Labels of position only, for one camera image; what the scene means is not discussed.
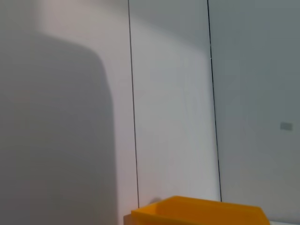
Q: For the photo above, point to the yellow plastic bin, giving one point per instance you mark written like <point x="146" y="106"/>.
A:
<point x="199" y="211"/>

